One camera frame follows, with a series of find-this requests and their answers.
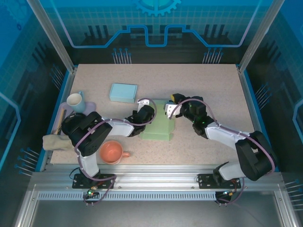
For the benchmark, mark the light green paper box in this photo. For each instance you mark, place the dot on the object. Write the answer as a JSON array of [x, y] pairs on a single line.
[[158, 127]]

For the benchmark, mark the orange cup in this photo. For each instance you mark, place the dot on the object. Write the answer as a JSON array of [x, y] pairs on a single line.
[[110, 152]]

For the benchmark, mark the beige cloth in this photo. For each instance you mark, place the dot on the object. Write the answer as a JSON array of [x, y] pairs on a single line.
[[52, 143]]

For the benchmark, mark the small LED circuit board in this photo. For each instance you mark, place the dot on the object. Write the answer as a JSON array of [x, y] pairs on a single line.
[[91, 192], [227, 192]]

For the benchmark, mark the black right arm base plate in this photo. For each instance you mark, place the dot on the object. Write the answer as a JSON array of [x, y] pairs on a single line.
[[206, 180]]

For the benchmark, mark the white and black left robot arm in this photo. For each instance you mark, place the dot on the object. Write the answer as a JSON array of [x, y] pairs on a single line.
[[118, 128]]

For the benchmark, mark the light blue paper box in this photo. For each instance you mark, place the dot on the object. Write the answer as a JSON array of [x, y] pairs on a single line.
[[123, 92]]

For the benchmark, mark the aluminium frame post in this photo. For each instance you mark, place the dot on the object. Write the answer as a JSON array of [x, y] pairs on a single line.
[[258, 35], [54, 37]]

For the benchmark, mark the blue table edge trim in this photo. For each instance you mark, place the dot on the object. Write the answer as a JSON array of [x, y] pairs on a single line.
[[61, 94]]

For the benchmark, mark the lavender tray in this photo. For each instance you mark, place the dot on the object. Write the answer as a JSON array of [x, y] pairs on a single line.
[[91, 106]]

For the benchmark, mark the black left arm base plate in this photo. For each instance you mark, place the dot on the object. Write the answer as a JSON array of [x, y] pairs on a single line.
[[106, 178]]

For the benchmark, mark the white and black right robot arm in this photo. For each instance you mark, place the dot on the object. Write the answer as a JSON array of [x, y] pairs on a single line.
[[225, 136]]

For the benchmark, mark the aluminium mounting rail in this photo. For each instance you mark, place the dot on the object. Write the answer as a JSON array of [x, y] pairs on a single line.
[[154, 175]]

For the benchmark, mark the light blue mug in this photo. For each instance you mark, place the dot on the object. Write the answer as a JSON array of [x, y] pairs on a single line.
[[74, 100]]

